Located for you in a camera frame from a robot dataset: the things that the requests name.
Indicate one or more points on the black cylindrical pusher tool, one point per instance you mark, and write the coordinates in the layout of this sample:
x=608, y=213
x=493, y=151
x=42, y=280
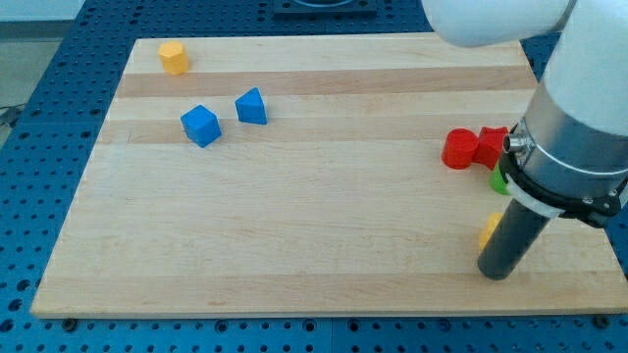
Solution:
x=516, y=231

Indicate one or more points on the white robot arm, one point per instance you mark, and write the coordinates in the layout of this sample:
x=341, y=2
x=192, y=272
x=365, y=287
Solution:
x=567, y=155

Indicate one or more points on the blue cube block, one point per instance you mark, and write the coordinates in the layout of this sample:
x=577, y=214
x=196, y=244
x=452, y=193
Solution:
x=201, y=126

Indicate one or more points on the yellow block near tool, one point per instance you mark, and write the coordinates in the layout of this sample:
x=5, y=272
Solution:
x=488, y=229

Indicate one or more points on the green block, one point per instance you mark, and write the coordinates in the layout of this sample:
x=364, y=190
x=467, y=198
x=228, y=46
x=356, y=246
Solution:
x=497, y=182

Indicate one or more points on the red star block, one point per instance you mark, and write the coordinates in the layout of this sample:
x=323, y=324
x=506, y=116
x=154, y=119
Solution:
x=490, y=142

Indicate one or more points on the red cylinder block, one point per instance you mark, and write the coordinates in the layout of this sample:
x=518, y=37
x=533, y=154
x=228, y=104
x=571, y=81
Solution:
x=460, y=148

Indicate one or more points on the wooden board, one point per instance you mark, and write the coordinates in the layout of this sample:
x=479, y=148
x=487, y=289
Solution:
x=339, y=206

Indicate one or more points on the blue triangular prism block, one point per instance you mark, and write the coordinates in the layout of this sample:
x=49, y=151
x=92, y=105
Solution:
x=250, y=107

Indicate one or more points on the yellow hexagonal block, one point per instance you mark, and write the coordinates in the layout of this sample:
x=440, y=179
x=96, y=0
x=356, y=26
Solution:
x=173, y=58

